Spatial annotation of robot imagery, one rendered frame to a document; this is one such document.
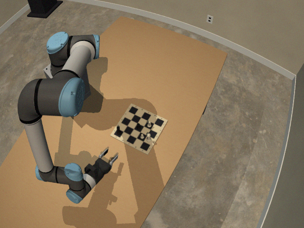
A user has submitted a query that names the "black and cream chessboard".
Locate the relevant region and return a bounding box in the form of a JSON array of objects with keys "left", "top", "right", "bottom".
[{"left": 110, "top": 104, "right": 168, "bottom": 155}]

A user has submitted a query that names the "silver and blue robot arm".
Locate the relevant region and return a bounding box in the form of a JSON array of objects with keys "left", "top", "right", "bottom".
[{"left": 18, "top": 32, "right": 100, "bottom": 204}]

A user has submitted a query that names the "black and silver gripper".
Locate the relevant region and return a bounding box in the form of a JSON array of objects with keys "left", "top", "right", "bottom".
[{"left": 83, "top": 149, "right": 118, "bottom": 190}]

